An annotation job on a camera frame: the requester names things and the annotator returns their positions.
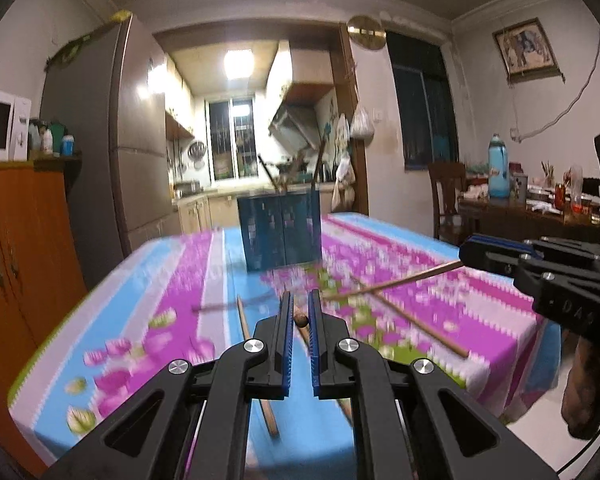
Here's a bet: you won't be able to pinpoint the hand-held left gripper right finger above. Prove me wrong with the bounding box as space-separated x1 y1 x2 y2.
306 290 570 480

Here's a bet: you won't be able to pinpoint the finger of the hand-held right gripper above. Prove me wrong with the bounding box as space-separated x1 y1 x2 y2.
467 233 600 263
458 245 600 302

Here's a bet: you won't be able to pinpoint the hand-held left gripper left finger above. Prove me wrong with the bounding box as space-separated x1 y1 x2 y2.
42 290 297 480

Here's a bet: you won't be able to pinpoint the blue slotted utensil holder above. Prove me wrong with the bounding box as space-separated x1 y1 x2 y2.
237 190 323 274

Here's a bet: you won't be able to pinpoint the person's right forearm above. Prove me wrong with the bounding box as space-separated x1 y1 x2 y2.
561 335 600 442

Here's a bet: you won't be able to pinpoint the dark wooden dining table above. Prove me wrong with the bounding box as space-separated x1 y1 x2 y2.
457 191 600 247

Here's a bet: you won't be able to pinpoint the printed cup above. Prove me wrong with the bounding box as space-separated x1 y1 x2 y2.
510 172 530 202

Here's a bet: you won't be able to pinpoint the wooden chair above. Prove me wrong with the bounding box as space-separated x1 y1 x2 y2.
427 161 469 242

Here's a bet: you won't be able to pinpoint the blue thermos bottle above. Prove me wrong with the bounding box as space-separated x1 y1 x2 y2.
487 133 511 199

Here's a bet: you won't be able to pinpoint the floral striped tablecloth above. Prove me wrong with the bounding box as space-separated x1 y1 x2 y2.
7 211 564 480

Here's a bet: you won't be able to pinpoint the beige kitchen base cabinets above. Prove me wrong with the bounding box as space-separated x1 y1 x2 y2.
172 191 341 235

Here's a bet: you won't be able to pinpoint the hanging white towel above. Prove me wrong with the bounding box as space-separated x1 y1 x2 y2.
331 154 356 214

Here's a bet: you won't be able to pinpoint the dark room window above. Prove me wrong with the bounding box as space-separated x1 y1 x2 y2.
385 30 461 171

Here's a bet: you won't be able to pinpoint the white plastic bag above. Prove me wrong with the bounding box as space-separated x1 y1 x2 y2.
349 102 375 140

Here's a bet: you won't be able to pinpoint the framed elephant picture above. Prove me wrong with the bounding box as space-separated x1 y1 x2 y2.
492 17 564 84

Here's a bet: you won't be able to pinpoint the barred kitchen window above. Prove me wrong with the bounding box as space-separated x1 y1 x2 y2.
205 97 259 181

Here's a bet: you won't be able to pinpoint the steel range hood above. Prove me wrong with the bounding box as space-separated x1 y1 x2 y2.
268 104 326 152

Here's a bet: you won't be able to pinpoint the grey refrigerator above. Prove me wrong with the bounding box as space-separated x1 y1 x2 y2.
38 10 182 262

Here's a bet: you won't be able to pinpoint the orange wooden cabinet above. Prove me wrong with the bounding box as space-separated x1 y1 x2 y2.
0 159 89 463

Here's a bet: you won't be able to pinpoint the square ceiling light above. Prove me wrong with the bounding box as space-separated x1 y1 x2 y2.
223 48 256 80

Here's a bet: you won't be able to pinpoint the white microwave oven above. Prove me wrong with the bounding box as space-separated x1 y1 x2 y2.
0 85 33 163

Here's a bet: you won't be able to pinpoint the yellow green cloth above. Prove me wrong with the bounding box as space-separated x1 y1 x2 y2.
46 8 134 67

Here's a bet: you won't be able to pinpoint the white wall cable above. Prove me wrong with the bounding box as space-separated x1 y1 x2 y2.
509 24 600 144

